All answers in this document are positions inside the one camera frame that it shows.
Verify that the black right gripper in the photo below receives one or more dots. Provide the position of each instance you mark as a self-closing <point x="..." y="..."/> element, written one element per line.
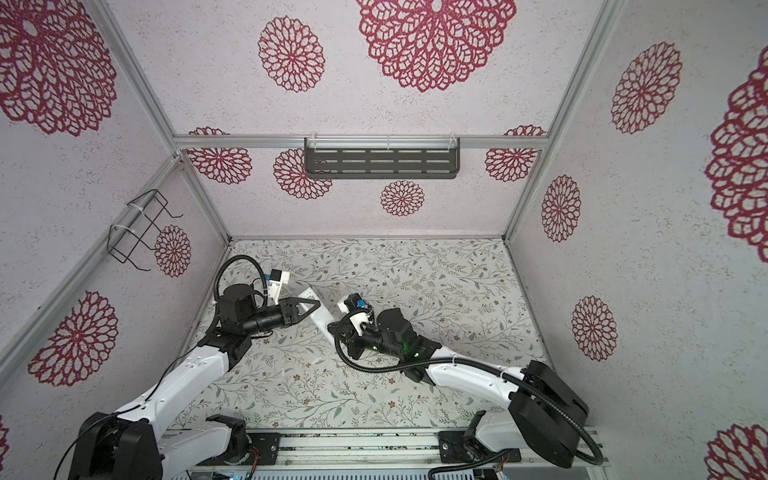
<point x="351" y="328"/>

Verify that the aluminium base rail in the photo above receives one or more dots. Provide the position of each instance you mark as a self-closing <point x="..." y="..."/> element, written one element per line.
<point x="358" y="451"/>

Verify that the black wire wall basket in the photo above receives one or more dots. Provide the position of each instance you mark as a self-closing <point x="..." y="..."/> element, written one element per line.
<point x="127" y="236"/>

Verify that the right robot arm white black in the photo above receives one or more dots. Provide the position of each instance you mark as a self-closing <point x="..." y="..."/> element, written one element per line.
<point x="537" y="406"/>

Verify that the dark metal wall shelf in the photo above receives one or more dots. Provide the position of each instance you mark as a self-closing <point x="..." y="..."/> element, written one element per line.
<point x="382" y="159"/>

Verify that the white remote control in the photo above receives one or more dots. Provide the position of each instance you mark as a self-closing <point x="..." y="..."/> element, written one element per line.
<point x="322" y="317"/>

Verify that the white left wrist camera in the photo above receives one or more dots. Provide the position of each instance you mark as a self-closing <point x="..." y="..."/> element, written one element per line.
<point x="276" y="280"/>

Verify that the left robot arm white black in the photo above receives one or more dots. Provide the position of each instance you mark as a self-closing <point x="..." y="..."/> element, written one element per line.
<point x="135" y="442"/>

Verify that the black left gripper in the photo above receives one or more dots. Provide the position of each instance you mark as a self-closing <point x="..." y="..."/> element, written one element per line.
<point x="282" y="312"/>

